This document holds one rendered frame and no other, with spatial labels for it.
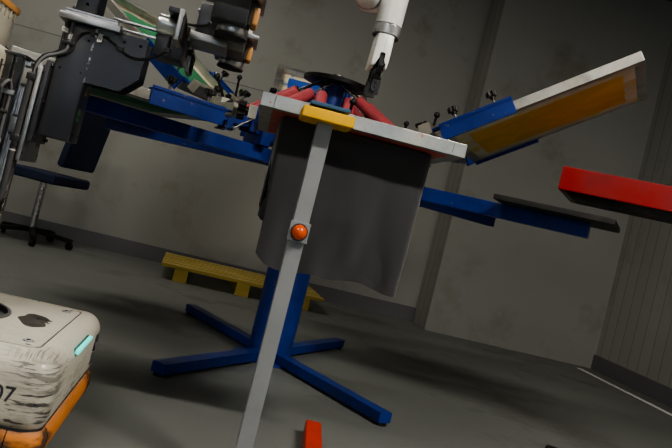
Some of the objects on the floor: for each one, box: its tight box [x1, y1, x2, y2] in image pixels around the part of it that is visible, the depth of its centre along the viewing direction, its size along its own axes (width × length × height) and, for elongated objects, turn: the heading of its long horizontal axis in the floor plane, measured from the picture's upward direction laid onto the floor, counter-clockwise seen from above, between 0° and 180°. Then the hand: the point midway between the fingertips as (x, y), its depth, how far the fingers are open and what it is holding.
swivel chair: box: [0, 111, 110, 250], centre depth 553 cm, size 63×60×108 cm
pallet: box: [161, 252, 324, 311], centre depth 578 cm, size 122×84×11 cm
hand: (371, 89), depth 210 cm, fingers open, 6 cm apart
